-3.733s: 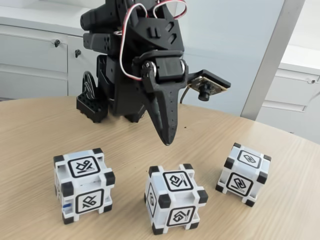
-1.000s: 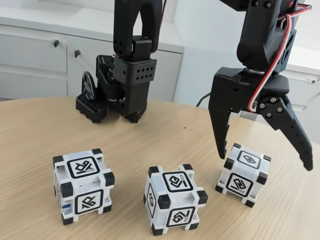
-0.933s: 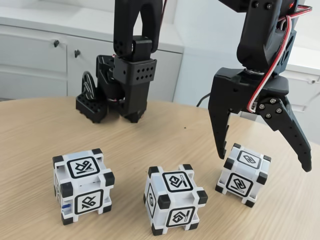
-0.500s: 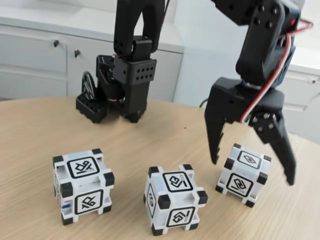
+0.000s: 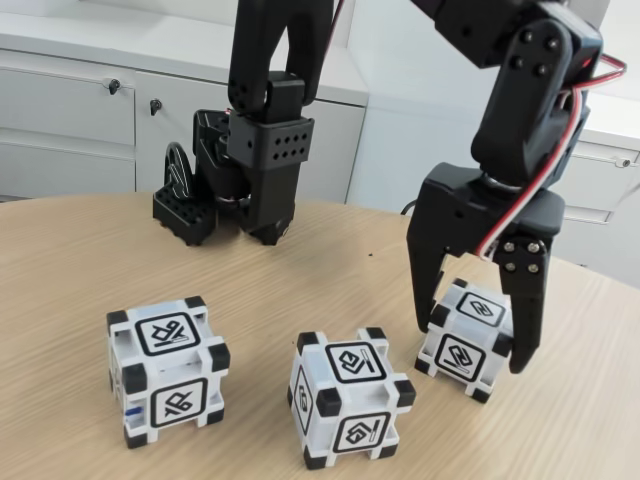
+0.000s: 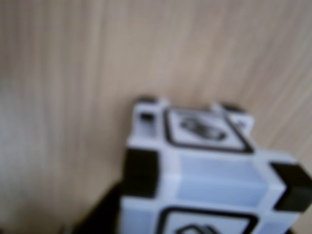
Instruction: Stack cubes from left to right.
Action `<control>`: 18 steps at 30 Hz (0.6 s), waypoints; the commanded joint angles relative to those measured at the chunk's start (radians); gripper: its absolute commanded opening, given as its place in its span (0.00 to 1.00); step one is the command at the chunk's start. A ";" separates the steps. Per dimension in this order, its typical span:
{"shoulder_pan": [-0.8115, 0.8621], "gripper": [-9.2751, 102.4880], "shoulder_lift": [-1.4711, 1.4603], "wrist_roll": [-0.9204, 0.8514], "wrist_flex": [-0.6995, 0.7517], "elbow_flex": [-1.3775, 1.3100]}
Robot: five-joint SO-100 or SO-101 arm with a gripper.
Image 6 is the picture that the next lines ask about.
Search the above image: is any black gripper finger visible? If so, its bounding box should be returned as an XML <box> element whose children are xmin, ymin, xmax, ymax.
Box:
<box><xmin>62</xmin><ymin>182</ymin><xmax>123</xmax><ymax>234</ymax></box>

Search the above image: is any white cube lightning symbol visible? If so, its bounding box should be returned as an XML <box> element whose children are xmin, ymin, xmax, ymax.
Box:
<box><xmin>119</xmin><ymin>95</ymin><xmax>312</xmax><ymax>234</ymax></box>

